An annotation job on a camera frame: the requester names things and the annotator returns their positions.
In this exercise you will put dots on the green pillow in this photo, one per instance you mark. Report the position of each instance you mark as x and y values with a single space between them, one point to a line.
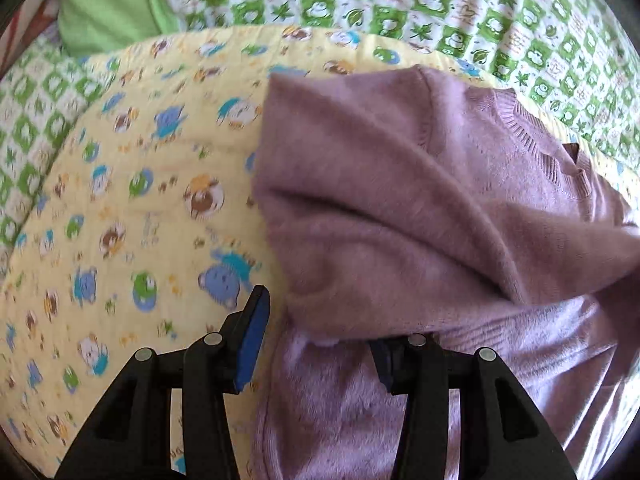
89 27

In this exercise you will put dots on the green white checkered bedsheet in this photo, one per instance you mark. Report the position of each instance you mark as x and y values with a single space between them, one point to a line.
569 57

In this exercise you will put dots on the yellow cartoon animal quilt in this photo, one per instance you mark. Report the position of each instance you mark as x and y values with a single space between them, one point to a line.
145 234

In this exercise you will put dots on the pink knit sweater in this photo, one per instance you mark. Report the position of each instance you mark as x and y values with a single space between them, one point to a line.
409 202

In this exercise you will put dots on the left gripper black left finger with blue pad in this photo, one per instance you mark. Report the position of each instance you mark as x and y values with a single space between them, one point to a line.
127 435

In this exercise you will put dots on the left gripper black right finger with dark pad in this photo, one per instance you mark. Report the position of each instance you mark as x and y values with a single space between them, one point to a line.
503 435

